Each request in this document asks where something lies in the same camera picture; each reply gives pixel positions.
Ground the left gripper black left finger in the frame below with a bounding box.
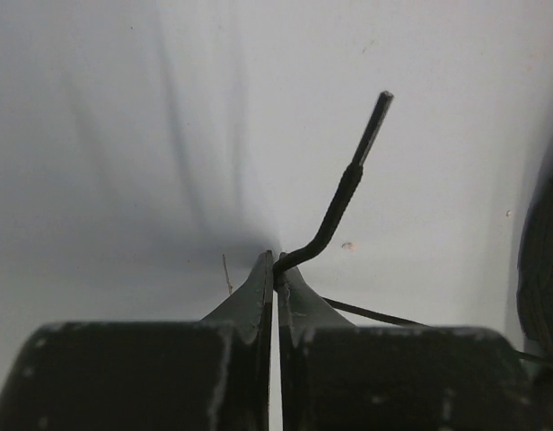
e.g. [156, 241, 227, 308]
[0, 251, 273, 430]

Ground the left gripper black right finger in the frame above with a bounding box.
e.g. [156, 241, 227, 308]
[276, 267, 546, 430]

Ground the black shoelace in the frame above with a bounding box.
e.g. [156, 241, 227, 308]
[273, 91, 553, 369]

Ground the black sneaker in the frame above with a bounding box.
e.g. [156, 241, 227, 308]
[517, 171, 553, 359]

